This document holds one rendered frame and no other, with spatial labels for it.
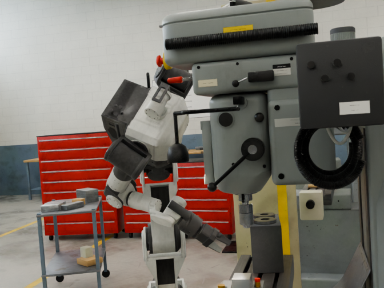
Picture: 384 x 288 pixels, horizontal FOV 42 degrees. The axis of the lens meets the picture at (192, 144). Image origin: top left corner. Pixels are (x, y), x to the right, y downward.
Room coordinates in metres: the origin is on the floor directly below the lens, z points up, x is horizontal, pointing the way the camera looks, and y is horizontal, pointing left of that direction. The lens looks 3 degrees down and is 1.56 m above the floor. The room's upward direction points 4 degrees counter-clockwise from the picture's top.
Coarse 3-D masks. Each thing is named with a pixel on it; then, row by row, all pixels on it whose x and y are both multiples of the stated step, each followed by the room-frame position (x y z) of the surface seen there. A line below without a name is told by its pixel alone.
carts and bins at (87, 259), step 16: (80, 192) 4.76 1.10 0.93; (96, 192) 4.74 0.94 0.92; (48, 208) 4.34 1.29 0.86; (64, 208) 4.35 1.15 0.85; (80, 208) 4.42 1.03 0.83; (96, 208) 4.36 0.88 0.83; (96, 224) 4.28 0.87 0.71; (96, 240) 4.28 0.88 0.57; (64, 256) 4.80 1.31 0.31; (80, 256) 4.76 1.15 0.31; (96, 256) 4.27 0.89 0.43; (48, 272) 4.30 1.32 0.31; (64, 272) 4.27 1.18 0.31; (80, 272) 4.25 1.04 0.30
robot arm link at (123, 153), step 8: (120, 144) 1.90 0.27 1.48; (112, 152) 1.87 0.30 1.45; (120, 152) 1.88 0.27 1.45; (128, 152) 1.89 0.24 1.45; (136, 152) 1.92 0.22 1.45; (112, 160) 1.88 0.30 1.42; (120, 160) 1.87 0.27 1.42; (128, 160) 1.87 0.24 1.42; (136, 160) 1.88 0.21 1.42; (120, 168) 1.89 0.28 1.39; (128, 168) 1.88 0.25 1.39; (120, 176) 1.94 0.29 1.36; (128, 176) 1.93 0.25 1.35
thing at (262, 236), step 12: (264, 216) 2.04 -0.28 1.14; (276, 216) 2.08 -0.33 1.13; (252, 228) 1.93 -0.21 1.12; (264, 228) 1.92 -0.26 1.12; (276, 228) 1.91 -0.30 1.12; (252, 240) 1.93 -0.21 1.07; (264, 240) 1.92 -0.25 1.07; (276, 240) 1.92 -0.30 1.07; (252, 252) 1.93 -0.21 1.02; (264, 252) 1.92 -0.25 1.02; (276, 252) 1.92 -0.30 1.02; (264, 264) 1.92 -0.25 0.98; (276, 264) 1.92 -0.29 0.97
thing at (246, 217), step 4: (240, 208) 1.63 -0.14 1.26; (244, 208) 1.62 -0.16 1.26; (248, 208) 1.62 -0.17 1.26; (252, 208) 1.63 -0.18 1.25; (240, 212) 1.63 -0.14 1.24; (244, 212) 1.62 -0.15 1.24; (248, 212) 1.62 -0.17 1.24; (252, 212) 1.63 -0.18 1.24; (240, 216) 1.63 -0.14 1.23; (244, 216) 1.62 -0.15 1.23; (248, 216) 1.62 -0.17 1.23; (252, 216) 1.62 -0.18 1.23; (240, 220) 1.63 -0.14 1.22; (244, 220) 1.62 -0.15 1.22; (248, 220) 1.62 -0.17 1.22; (252, 220) 1.62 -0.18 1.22; (240, 224) 1.63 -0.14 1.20; (244, 224) 1.62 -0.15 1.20; (248, 224) 1.62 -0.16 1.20; (252, 224) 1.62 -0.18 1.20
